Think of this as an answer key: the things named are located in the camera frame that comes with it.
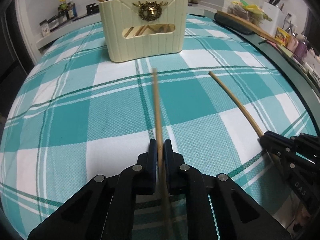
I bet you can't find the cream utensil holder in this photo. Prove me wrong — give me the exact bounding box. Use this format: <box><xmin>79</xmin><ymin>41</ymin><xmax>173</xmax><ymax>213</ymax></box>
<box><xmin>98</xmin><ymin>0</ymin><xmax>188</xmax><ymax>63</ymax></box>

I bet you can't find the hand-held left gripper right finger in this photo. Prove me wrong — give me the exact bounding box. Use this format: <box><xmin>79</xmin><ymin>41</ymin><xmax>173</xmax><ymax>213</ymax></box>
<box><xmin>163</xmin><ymin>139</ymin><xmax>299</xmax><ymax>240</ymax></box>

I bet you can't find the purple bottle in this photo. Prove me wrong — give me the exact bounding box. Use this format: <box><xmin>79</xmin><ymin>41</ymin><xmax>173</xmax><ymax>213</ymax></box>
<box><xmin>294</xmin><ymin>36</ymin><xmax>308</xmax><ymax>59</ymax></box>

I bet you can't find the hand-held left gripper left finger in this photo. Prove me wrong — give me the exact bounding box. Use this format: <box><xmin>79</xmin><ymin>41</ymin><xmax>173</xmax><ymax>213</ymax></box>
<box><xmin>27</xmin><ymin>139</ymin><xmax>158</xmax><ymax>240</ymax></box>

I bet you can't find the wooden cutting board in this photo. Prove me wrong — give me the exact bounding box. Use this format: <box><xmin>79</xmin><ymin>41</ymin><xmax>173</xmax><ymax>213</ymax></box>
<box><xmin>216</xmin><ymin>10</ymin><xmax>280</xmax><ymax>46</ymax></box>

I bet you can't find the dark tray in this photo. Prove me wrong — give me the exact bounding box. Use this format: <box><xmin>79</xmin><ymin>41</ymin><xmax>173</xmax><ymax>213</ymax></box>
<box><xmin>214</xmin><ymin>12</ymin><xmax>253</xmax><ymax>35</ymax></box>

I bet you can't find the green label bottle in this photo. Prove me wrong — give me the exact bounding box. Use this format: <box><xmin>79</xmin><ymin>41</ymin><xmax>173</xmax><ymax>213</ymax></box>
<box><xmin>58</xmin><ymin>0</ymin><xmax>68</xmax><ymax>22</ymax></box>

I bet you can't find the spice jar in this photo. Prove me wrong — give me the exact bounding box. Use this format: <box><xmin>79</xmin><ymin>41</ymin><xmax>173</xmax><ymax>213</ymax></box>
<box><xmin>47</xmin><ymin>17</ymin><xmax>60</xmax><ymax>32</ymax></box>
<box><xmin>40</xmin><ymin>20</ymin><xmax>50</xmax><ymax>36</ymax></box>

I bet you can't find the dark sauce bottle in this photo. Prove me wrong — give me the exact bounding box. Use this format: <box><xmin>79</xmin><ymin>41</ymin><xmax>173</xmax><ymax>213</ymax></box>
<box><xmin>66</xmin><ymin>2</ymin><xmax>77</xmax><ymax>20</ymax></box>

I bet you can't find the black gas stove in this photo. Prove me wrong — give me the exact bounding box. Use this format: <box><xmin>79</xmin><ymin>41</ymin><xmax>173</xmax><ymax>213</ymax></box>
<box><xmin>86</xmin><ymin>0</ymin><xmax>113</xmax><ymax>14</ymax></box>

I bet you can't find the plastic bag of vegetables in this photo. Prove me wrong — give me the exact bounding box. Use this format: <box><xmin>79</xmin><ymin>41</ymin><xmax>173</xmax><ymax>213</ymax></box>
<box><xmin>227</xmin><ymin>0</ymin><xmax>272</xmax><ymax>27</ymax></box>

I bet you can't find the teal plaid tablecloth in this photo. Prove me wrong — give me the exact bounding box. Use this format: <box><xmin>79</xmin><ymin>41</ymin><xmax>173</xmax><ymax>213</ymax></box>
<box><xmin>0</xmin><ymin>12</ymin><xmax>317</xmax><ymax>230</ymax></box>

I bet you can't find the white knife block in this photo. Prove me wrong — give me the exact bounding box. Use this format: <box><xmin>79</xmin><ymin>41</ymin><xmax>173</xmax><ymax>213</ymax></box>
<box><xmin>261</xmin><ymin>1</ymin><xmax>285</xmax><ymax>30</ymax></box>

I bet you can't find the dark refrigerator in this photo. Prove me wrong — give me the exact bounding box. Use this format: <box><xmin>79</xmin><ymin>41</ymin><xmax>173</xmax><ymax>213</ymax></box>
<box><xmin>0</xmin><ymin>17</ymin><xmax>28</xmax><ymax>85</ymax></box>

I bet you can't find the yellow packet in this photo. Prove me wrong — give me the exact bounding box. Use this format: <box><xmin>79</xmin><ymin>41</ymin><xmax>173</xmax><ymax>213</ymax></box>
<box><xmin>275</xmin><ymin>27</ymin><xmax>292</xmax><ymax>46</ymax></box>

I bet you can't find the pink cup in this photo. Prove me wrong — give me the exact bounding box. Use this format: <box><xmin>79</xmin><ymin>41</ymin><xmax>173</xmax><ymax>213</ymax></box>
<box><xmin>287</xmin><ymin>36</ymin><xmax>298</xmax><ymax>52</ymax></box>

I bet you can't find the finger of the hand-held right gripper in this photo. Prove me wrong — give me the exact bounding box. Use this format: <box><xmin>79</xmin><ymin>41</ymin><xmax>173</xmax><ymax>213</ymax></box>
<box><xmin>290</xmin><ymin>133</ymin><xmax>320</xmax><ymax>165</ymax></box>
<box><xmin>259</xmin><ymin>130</ymin><xmax>300</xmax><ymax>172</ymax></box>

